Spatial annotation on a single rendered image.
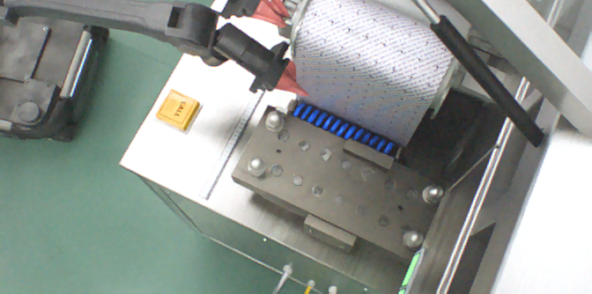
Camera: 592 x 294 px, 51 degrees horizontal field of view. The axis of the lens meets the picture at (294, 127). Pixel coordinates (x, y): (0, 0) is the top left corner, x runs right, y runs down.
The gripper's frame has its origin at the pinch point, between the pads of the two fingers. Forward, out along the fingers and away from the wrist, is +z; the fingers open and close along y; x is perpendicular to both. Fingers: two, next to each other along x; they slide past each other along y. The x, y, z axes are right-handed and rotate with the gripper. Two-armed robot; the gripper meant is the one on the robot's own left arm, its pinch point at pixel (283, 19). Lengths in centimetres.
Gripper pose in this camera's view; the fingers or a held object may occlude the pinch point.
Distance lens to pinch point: 107.4
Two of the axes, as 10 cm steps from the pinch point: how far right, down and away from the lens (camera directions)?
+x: 5.4, 0.7, -8.4
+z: 7.2, 4.7, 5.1
